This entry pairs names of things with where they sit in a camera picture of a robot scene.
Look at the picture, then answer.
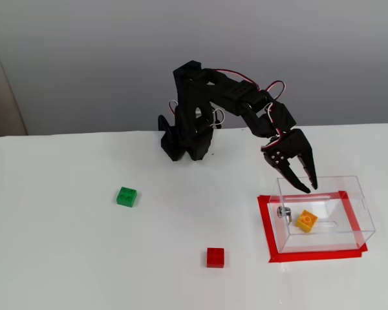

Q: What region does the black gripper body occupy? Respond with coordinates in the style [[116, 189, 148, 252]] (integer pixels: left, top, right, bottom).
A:
[[261, 128, 313, 160]]

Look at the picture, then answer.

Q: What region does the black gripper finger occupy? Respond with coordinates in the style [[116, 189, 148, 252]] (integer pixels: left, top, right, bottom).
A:
[[293, 151, 319, 191], [263, 149, 312, 194]]

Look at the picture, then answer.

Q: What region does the yellow lego brick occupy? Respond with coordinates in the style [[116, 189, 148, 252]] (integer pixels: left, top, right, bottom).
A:
[[296, 209, 319, 233]]

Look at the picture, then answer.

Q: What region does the transparent plastic box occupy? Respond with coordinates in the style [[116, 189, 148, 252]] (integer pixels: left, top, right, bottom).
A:
[[267, 175, 376, 254]]

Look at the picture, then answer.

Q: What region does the red lego brick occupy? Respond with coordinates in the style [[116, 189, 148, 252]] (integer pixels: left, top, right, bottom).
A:
[[206, 247, 225, 269]]

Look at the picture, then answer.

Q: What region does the green lego brick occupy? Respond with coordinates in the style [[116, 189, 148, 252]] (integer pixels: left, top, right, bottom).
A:
[[115, 186, 138, 208]]

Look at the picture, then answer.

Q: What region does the silver cam lock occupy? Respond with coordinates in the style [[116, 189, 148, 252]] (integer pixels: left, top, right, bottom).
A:
[[276, 205, 294, 224]]

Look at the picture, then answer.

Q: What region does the black table clamp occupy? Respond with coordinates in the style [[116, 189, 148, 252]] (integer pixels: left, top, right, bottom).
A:
[[157, 114, 176, 143]]

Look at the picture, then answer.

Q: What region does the red white gripper cable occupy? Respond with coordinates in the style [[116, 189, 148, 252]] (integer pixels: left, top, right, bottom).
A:
[[260, 102, 284, 151]]

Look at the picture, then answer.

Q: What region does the red white wrist cable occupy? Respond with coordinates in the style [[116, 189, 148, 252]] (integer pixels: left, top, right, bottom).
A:
[[265, 80, 286, 101]]

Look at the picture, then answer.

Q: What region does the red tape frame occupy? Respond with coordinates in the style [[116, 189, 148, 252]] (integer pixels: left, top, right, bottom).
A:
[[257, 191, 369, 264]]

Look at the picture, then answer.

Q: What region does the red white elbow cable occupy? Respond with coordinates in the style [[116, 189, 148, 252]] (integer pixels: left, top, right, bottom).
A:
[[212, 68, 260, 90]]

